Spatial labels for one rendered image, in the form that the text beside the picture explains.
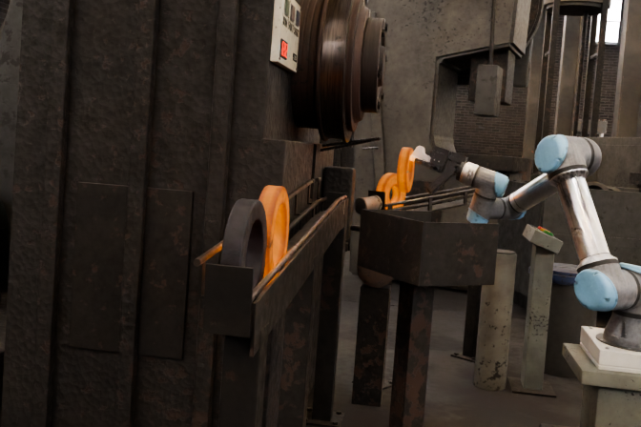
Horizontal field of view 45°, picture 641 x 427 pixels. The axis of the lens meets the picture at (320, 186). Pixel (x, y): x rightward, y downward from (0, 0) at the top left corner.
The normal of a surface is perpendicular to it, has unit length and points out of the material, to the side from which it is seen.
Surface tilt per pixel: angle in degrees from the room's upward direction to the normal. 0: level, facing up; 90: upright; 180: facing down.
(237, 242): 68
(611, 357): 90
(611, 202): 90
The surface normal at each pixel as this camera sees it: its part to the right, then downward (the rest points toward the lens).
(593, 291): -0.83, 0.08
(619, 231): 0.12, 0.06
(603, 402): -0.14, 0.04
